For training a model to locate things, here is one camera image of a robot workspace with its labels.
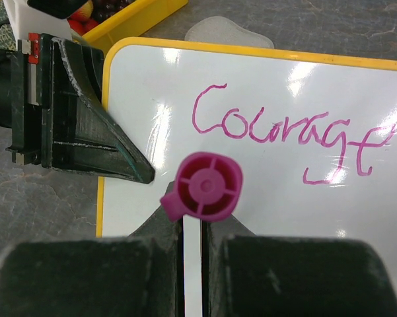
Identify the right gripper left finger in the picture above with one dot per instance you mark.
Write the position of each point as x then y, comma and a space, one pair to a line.
136, 275

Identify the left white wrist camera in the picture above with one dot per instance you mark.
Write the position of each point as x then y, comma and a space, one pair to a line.
41, 17

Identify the grey whiteboard eraser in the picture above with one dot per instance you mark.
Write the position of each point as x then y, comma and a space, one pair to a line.
221, 30

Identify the dark purple grape bunch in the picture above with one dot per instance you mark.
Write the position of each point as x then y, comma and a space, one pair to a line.
104, 9

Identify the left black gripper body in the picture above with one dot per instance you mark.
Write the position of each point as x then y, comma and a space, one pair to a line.
44, 102

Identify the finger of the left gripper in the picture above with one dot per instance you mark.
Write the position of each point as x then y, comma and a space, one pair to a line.
83, 64
106, 150

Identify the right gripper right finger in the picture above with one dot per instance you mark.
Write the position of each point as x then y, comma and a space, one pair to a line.
245, 274

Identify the yellow plastic fruit tray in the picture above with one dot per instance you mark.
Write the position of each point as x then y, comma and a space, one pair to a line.
132, 21

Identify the orange framed whiteboard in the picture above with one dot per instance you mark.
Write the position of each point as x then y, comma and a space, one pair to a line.
315, 135

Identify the purple capped white marker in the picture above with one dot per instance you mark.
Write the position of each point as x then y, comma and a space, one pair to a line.
206, 189

